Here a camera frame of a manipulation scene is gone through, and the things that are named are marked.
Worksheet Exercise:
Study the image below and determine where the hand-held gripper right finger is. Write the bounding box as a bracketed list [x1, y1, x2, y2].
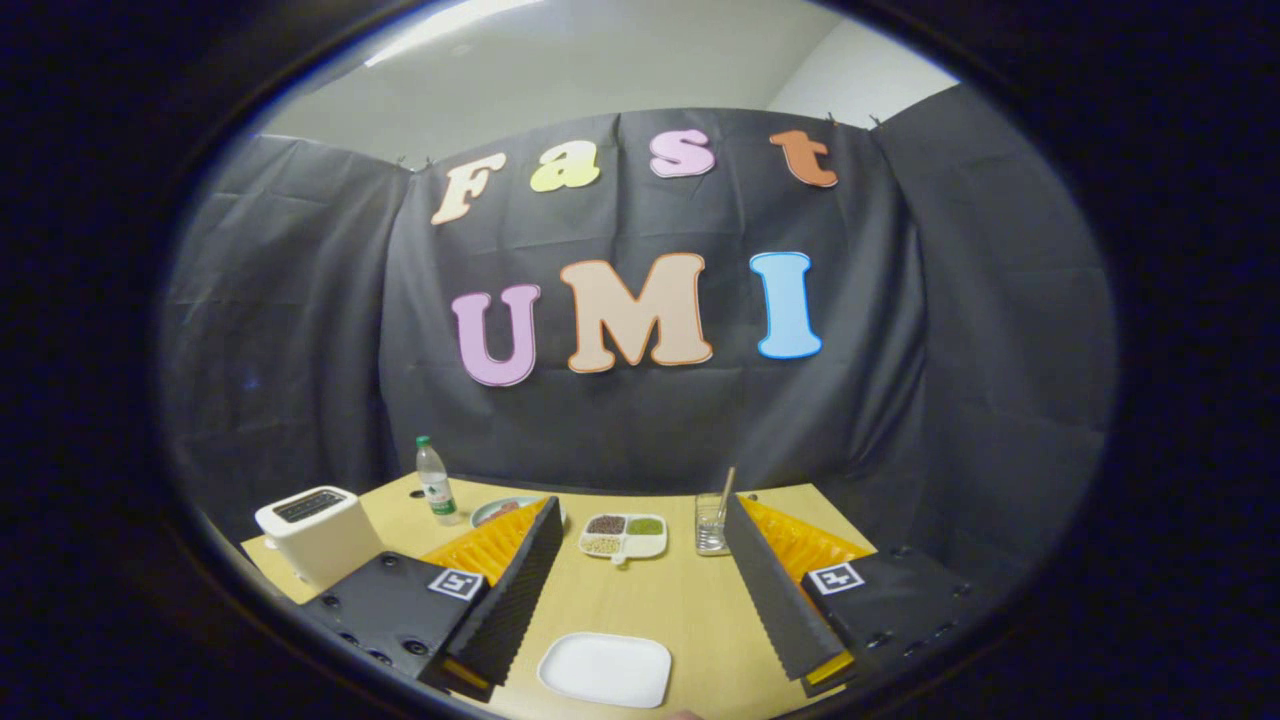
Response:
[722, 493, 1001, 699]

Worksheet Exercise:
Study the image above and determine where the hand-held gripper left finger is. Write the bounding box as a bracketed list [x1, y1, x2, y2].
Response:
[300, 497, 564, 703]

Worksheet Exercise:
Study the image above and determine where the pale green plate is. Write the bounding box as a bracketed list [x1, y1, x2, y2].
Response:
[470, 496, 567, 532]

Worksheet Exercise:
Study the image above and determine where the white rounded plate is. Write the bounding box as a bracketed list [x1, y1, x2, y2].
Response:
[537, 632, 673, 710]

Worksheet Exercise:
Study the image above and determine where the white divided bean dish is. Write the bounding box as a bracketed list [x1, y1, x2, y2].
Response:
[579, 512, 669, 567]

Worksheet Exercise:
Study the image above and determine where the clear plastic water bottle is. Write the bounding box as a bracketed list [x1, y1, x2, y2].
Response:
[416, 435, 462, 527]

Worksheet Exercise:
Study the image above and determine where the white toaster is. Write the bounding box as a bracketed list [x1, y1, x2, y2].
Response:
[254, 486, 386, 591]

